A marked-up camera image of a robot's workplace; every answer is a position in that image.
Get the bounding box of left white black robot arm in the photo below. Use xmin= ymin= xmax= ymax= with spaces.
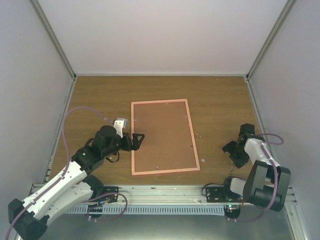
xmin=8 ymin=125 xmax=145 ymax=240

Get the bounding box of purple cable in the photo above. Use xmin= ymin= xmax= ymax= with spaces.
xmin=0 ymin=106 xmax=116 ymax=240
xmin=252 ymin=133 xmax=285 ymax=211

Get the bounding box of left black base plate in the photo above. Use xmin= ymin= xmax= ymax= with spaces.
xmin=99 ymin=186 xmax=119 ymax=204

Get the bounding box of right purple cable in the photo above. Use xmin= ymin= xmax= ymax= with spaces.
xmin=252 ymin=133 xmax=285 ymax=211

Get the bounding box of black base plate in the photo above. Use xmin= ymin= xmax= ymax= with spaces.
xmin=205 ymin=186 xmax=243 ymax=203
xmin=99 ymin=186 xmax=119 ymax=204

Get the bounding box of grey slotted cable duct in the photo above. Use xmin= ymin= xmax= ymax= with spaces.
xmin=67 ymin=204 xmax=226 ymax=216

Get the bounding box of pink picture frame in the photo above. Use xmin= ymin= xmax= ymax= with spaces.
xmin=131 ymin=99 xmax=200 ymax=176

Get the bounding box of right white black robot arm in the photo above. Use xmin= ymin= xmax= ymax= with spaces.
xmin=221 ymin=123 xmax=291 ymax=212

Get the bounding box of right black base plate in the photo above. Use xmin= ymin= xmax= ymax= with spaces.
xmin=205 ymin=186 xmax=243 ymax=203

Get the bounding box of right vertical aluminium post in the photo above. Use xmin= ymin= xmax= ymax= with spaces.
xmin=245 ymin=0 xmax=298 ymax=80

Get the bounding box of aluminium mounting rail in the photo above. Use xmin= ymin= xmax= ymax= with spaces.
xmin=27 ymin=183 xmax=297 ymax=206

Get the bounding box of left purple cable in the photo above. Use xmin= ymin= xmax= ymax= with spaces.
xmin=0 ymin=106 xmax=116 ymax=240

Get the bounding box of vertical aluminium post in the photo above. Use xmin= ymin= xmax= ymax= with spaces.
xmin=30 ymin=0 xmax=77 ymax=80
xmin=245 ymin=0 xmax=298 ymax=80

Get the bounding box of left vertical aluminium post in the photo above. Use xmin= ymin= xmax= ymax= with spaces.
xmin=30 ymin=0 xmax=77 ymax=80

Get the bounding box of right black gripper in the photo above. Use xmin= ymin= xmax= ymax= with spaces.
xmin=222 ymin=141 xmax=250 ymax=169

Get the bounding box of long clear glass shard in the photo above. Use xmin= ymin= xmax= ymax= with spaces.
xmin=229 ymin=162 xmax=235 ymax=175

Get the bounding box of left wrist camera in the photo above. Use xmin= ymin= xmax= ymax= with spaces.
xmin=113 ymin=118 xmax=128 ymax=138

